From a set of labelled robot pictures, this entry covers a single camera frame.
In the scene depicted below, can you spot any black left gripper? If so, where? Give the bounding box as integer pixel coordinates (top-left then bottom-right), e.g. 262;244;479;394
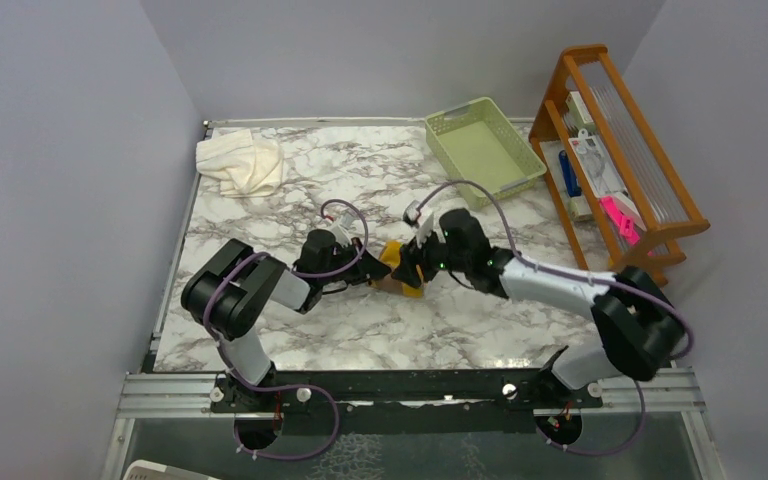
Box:
319;237;391;286

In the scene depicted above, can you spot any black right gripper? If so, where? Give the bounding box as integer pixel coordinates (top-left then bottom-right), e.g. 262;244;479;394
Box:
392;221;470;287

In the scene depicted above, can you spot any brown yellow bear towel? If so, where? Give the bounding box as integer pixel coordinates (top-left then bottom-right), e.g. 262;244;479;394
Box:
369;240;426;298

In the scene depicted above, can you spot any cream white towel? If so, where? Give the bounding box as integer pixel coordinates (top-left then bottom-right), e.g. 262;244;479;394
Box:
195;129;284;198

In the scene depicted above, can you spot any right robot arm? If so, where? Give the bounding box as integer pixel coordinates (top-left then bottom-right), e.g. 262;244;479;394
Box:
392;206;691;407

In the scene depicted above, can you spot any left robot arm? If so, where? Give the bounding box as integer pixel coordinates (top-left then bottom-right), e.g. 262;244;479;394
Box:
180;226;391;411

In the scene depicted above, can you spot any light green plastic basket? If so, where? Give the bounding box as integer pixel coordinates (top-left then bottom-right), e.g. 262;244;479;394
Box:
424;97;547;210

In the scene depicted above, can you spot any blue item on rack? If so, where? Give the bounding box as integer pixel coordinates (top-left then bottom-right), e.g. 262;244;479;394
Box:
558;149;582;198

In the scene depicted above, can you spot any white packaged item on rack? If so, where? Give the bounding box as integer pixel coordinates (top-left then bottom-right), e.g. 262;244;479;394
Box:
569;129;627;198

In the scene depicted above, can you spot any pink item on rack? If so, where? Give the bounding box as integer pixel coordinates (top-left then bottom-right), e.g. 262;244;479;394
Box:
599;193;645;245

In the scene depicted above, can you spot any orange wooden rack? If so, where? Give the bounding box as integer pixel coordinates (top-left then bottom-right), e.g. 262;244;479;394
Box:
528;44;710;286

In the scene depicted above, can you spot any small box on rack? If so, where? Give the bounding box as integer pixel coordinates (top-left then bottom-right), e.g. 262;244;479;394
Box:
566;90;596;132

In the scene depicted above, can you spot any white bin corner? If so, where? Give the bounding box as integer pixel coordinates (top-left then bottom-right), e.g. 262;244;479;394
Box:
122;460;218;480

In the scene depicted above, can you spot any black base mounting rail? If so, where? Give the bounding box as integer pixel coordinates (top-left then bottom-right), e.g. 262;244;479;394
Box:
209;368;603;436

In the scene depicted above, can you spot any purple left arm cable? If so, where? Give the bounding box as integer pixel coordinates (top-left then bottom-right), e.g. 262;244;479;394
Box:
201;198;371;462

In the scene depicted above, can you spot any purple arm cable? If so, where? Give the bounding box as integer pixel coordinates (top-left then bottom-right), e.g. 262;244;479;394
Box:
201;198;371;462
402;180;695;458

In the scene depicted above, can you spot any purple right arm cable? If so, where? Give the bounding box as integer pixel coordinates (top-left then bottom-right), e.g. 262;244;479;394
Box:
402;180;695;458

